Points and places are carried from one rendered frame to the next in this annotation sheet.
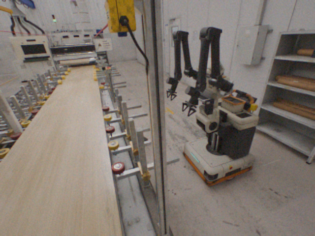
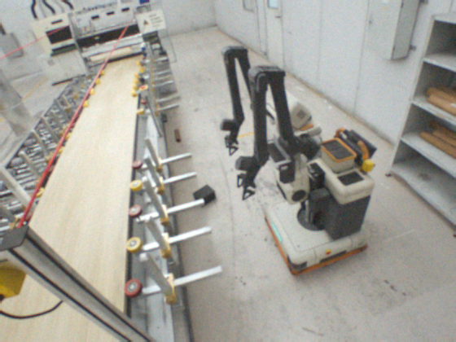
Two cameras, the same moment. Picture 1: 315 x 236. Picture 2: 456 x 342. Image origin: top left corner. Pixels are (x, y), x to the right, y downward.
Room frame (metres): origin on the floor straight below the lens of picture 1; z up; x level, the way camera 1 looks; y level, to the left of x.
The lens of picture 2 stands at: (0.25, -0.38, 1.95)
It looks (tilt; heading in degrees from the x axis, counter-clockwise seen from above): 39 degrees down; 11
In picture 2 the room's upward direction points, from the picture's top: 11 degrees counter-clockwise
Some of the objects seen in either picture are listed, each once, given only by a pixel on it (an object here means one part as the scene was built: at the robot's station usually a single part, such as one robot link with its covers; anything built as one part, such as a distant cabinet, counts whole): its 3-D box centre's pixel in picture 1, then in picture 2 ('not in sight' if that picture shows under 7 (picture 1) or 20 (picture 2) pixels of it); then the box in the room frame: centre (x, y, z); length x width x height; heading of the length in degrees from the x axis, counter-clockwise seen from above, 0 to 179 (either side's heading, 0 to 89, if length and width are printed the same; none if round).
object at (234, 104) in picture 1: (232, 103); (335, 155); (1.62, -0.85, 0.87); 0.23 x 0.15 x 0.11; 19
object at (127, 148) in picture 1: (140, 145); (173, 241); (1.02, 0.15, 0.83); 0.43 x 0.03 x 0.04; 109
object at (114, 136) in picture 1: (133, 132); (170, 212); (1.26, 0.23, 0.80); 0.43 x 0.03 x 0.04; 109
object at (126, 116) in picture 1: (127, 126); (159, 208); (1.21, 0.26, 0.90); 0.04 x 0.04 x 0.48; 19
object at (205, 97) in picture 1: (202, 100); (279, 156); (1.49, -0.47, 0.99); 0.28 x 0.16 x 0.22; 19
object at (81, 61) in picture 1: (82, 61); (122, 51); (5.16, 2.17, 1.05); 1.43 x 0.12 x 0.12; 109
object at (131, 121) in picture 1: (135, 146); (164, 246); (0.97, 0.18, 0.86); 0.04 x 0.04 x 0.48; 19
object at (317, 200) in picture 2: (212, 127); (300, 193); (1.47, -0.61, 0.68); 0.28 x 0.27 x 0.25; 19
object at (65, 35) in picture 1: (83, 63); (124, 53); (5.43, 2.26, 0.95); 1.65 x 0.70 x 1.90; 109
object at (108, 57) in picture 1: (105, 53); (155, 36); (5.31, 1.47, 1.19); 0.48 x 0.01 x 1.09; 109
